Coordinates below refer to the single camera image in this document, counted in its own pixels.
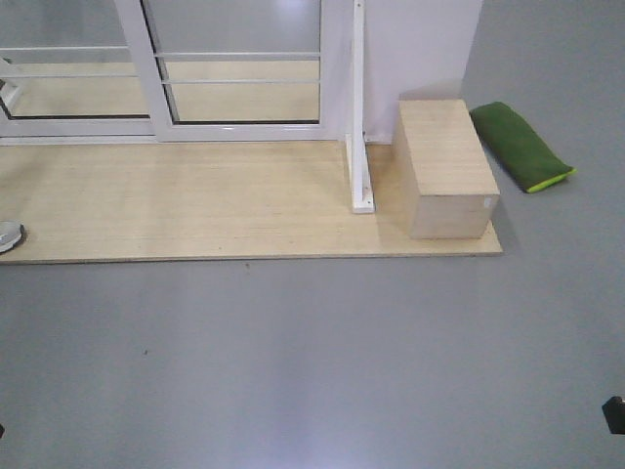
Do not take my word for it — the white sliding glass door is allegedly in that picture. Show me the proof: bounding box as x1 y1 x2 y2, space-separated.
115 1 352 143

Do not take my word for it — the white fixed glass door panel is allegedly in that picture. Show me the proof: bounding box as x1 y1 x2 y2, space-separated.
1 1 159 141

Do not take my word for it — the light wooden box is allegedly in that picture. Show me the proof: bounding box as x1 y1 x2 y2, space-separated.
393 100 500 239

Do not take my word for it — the green cushion bag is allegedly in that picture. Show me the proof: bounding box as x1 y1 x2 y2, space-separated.
470 102 576 193

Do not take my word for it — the light wooden floor platform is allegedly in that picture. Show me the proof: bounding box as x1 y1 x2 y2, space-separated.
1 142 502 264

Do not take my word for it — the round grey white object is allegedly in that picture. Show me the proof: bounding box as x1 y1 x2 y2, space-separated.
0 221 23 253

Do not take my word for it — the black object right edge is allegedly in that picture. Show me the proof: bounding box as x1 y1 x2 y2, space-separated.
602 396 625 436

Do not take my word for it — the white wall panel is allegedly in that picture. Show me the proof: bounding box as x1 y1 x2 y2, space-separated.
321 0 484 146

